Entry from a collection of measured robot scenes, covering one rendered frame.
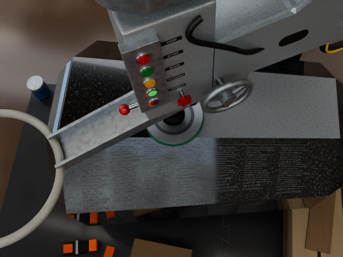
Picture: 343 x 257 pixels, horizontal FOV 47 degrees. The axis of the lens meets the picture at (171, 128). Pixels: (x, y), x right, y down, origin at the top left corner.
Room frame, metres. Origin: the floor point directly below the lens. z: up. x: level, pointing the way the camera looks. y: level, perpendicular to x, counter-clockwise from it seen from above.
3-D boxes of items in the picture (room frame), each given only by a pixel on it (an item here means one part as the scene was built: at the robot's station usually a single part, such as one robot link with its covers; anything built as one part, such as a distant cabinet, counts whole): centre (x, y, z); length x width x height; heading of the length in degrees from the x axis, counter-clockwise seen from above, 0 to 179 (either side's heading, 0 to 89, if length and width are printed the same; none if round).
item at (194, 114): (0.58, -0.02, 0.87); 0.21 x 0.21 x 0.01
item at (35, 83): (1.28, 0.76, 0.08); 0.10 x 0.10 x 0.13
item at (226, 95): (0.48, -0.16, 1.22); 0.15 x 0.10 x 0.15; 101
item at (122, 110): (0.49, 0.10, 1.20); 0.08 x 0.03 x 0.03; 101
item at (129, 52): (0.45, 0.03, 1.40); 0.08 x 0.03 x 0.28; 101
